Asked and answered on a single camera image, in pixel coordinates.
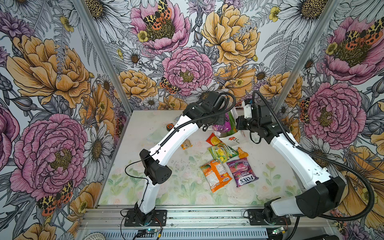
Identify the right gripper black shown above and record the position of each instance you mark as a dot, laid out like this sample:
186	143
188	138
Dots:
239	122

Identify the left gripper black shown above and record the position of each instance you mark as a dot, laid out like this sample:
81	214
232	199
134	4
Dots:
220	120

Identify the purple snack packet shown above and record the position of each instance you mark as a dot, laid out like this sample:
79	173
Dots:
225	127

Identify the white paper bag red flower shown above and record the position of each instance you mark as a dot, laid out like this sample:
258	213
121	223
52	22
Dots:
237	139

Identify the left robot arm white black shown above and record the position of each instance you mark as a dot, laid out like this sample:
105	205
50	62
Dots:
200	114

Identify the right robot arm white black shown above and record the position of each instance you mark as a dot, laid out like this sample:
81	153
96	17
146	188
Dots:
322	191

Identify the green yellow candy bag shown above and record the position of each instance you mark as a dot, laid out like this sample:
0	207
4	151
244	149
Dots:
222	153

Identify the purple Fox's candy bag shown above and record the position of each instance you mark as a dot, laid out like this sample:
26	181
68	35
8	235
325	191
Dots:
242	172

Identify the red yellow snack packet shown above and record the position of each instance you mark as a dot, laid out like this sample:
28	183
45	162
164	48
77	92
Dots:
213	140

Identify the small orange snack packet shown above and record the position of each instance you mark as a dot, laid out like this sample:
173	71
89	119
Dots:
242	154

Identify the small tan snack packet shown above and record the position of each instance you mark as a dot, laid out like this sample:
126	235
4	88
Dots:
186	144

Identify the black orange tape roll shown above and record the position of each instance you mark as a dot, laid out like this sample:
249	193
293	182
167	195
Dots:
169	127

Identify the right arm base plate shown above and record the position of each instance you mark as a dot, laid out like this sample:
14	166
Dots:
265	217

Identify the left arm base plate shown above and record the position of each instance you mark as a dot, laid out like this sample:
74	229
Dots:
155	218

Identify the aluminium rail frame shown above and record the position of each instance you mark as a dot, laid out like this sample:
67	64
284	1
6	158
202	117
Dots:
198	223

